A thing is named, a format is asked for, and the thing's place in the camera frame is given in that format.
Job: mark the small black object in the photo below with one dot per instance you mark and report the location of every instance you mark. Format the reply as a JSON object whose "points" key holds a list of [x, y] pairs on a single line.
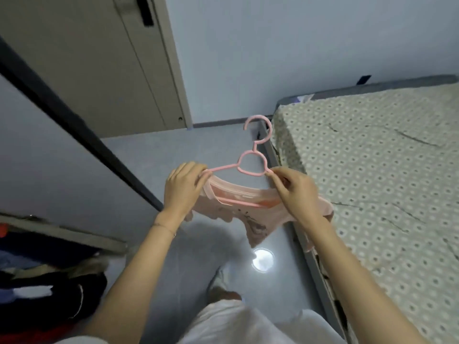
{"points": [[364, 80]]}

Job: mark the person's right forearm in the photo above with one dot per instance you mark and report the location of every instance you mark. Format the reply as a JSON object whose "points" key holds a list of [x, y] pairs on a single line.
{"points": [[358, 283]]}

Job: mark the beige door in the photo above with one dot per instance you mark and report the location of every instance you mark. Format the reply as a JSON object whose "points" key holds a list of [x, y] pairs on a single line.
{"points": [[89, 68]]}

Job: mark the patterned beige bed sheet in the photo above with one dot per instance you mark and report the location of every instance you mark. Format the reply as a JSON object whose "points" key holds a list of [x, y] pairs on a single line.
{"points": [[376, 157]]}

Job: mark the person's white trousers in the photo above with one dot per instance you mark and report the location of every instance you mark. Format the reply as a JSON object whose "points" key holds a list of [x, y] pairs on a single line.
{"points": [[244, 326]]}

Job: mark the person's left hand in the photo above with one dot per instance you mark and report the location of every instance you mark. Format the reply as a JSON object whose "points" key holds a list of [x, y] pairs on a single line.
{"points": [[181, 195]]}

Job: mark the black clothes rail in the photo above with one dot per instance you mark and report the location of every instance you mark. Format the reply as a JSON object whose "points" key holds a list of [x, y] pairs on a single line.
{"points": [[71, 118]]}

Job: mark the purple white cloth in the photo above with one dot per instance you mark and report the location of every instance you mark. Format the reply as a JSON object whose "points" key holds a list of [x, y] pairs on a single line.
{"points": [[301, 98]]}

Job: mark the person's left thumb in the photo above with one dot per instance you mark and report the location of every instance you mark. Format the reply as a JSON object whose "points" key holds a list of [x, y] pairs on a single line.
{"points": [[207, 177]]}

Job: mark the person's left forearm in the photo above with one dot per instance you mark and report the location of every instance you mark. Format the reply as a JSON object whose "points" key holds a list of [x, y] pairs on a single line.
{"points": [[140, 283]]}

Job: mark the person's right hand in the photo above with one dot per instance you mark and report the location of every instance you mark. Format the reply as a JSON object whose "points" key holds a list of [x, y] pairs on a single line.
{"points": [[301, 197]]}

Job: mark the person's white shoe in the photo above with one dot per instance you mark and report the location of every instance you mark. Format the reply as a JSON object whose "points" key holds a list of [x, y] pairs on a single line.
{"points": [[218, 281]]}

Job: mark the pile of dark clothes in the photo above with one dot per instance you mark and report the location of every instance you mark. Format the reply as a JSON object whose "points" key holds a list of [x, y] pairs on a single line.
{"points": [[39, 283]]}

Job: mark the person's right thumb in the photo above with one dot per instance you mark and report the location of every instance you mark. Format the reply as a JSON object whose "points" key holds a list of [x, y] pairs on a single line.
{"points": [[277, 185]]}

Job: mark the pink plastic clothes hanger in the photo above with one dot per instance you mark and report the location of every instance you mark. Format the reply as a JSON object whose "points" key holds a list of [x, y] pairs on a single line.
{"points": [[251, 154]]}

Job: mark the pink printed child's shirt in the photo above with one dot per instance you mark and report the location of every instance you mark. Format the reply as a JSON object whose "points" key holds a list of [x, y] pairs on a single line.
{"points": [[256, 229]]}

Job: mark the grey bed frame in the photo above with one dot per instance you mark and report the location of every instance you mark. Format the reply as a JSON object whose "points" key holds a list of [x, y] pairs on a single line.
{"points": [[394, 84]]}

